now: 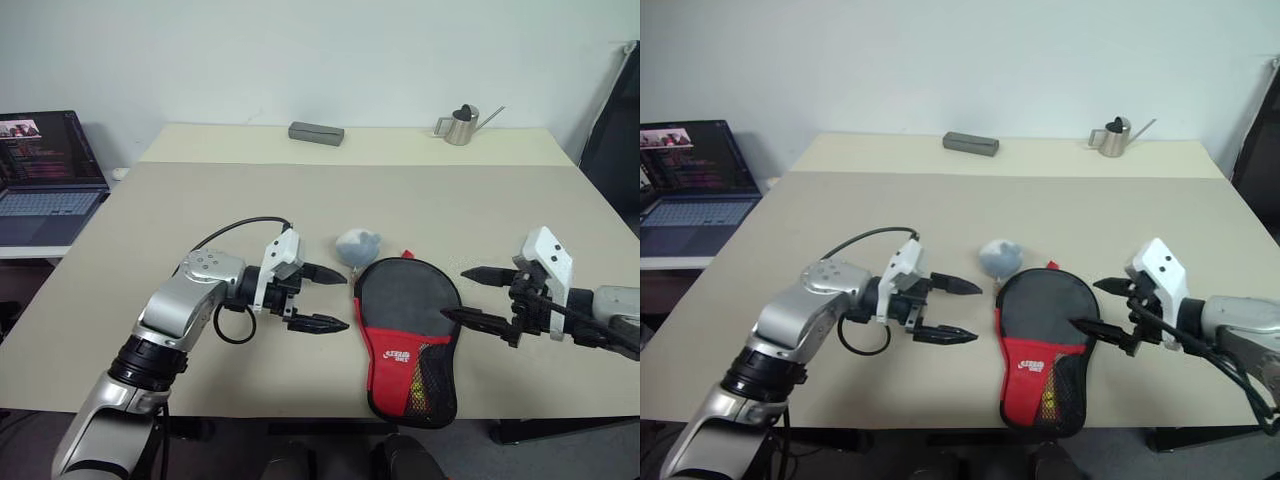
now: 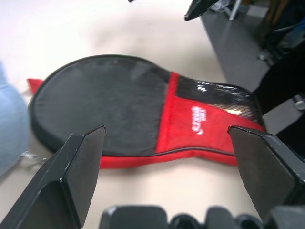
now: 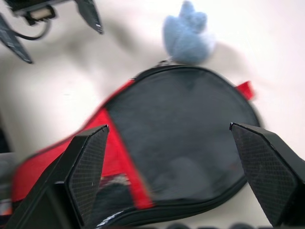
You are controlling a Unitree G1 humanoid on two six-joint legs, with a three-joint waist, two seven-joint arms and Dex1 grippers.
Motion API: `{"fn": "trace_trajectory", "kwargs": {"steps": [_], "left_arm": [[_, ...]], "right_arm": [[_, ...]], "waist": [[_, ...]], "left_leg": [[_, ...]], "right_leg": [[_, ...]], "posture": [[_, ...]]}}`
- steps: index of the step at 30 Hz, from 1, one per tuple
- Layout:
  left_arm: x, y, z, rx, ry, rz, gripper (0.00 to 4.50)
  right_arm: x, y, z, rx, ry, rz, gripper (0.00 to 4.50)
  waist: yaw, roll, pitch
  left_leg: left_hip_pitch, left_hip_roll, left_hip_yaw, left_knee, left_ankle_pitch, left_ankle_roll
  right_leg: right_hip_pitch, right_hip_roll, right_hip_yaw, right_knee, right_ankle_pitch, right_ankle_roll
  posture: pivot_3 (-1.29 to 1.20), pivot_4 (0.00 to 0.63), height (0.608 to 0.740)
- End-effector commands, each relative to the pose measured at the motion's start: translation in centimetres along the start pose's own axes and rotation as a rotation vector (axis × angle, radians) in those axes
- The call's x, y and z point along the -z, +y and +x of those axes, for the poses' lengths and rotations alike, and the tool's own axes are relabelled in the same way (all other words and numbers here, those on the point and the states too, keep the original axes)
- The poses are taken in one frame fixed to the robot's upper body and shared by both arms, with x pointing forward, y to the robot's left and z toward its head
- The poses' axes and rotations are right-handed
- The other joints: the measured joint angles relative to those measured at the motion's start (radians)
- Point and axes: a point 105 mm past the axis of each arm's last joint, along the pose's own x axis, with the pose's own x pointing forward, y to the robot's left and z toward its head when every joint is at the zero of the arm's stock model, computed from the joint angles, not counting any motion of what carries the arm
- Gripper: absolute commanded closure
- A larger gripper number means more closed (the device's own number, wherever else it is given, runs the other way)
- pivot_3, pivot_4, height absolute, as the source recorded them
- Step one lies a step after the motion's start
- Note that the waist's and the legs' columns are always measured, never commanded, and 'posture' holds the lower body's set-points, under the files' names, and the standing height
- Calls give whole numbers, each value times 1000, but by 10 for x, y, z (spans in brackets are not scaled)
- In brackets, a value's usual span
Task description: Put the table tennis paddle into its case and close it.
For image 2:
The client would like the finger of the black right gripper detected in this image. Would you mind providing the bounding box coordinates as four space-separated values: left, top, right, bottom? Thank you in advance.
183 0 221 21

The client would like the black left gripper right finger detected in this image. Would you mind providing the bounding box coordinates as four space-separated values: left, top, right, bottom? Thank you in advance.
227 125 305 222

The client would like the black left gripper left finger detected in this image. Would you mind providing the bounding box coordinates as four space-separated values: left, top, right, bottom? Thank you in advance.
0 125 107 229

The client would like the blue grey plush keychain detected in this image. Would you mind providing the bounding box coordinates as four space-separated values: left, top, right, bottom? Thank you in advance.
0 61 46 177

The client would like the black red paddle case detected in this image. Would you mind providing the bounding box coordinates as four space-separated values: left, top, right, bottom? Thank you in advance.
26 55 266 170

